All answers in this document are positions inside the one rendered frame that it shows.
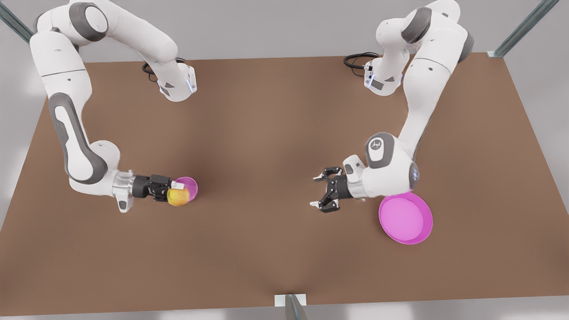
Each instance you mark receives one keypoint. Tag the pink plate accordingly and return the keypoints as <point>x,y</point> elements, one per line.
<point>405,218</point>

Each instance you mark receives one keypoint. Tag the yellow red apple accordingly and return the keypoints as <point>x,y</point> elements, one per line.
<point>178,197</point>

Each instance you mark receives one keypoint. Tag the silver frame post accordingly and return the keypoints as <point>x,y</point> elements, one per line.
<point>520,29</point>
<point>15,24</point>
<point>293,307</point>

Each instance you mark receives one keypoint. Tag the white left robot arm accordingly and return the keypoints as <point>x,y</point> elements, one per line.
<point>426,89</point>

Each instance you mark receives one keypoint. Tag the pink bowl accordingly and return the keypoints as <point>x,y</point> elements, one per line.
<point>191,186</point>

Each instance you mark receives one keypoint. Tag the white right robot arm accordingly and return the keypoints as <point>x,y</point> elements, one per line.
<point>71,133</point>

